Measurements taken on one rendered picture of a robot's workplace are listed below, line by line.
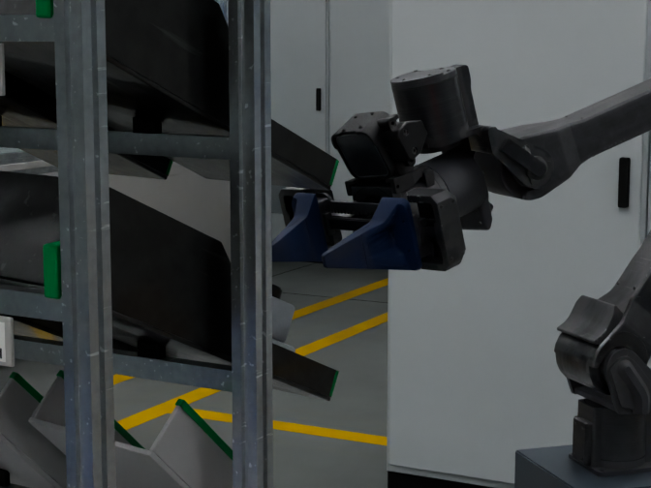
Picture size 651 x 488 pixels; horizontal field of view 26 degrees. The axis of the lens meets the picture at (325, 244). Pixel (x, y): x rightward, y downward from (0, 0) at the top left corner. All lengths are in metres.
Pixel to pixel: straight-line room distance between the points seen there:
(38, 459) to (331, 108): 7.85
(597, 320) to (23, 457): 0.54
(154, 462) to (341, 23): 7.93
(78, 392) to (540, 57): 3.34
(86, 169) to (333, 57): 8.07
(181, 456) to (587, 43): 3.17
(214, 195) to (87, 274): 6.82
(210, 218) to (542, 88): 3.78
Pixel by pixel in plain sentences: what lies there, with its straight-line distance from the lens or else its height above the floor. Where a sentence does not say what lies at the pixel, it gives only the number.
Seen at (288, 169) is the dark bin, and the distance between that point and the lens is 1.01.
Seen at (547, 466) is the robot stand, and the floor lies 1.06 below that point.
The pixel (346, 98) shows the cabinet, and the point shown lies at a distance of 8.82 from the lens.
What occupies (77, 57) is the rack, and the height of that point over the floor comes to 1.45.
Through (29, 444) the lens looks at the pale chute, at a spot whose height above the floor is 1.16.
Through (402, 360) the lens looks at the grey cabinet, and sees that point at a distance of 4.36.
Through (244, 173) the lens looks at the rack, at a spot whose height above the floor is 1.37.
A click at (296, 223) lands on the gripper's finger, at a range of 1.16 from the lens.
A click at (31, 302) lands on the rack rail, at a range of 0.84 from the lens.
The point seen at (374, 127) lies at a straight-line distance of 1.14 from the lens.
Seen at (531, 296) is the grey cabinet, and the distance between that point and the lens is 4.16.
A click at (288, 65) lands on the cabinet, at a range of 9.01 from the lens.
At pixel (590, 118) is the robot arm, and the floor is 1.39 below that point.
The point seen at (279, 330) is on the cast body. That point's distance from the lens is 1.08.
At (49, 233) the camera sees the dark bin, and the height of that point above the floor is 1.34.
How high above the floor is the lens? 1.46
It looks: 9 degrees down
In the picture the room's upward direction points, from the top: straight up
